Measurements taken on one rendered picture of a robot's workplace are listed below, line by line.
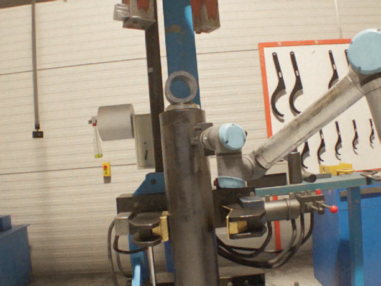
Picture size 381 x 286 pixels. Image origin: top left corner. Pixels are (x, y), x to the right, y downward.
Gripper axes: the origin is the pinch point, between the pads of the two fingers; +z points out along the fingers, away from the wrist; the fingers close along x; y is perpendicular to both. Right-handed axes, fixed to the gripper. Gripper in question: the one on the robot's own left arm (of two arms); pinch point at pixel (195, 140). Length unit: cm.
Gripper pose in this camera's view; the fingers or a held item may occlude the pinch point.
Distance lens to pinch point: 135.3
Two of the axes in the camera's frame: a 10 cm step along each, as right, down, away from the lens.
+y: -9.2, 0.7, -3.9
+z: -3.8, 0.5, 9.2
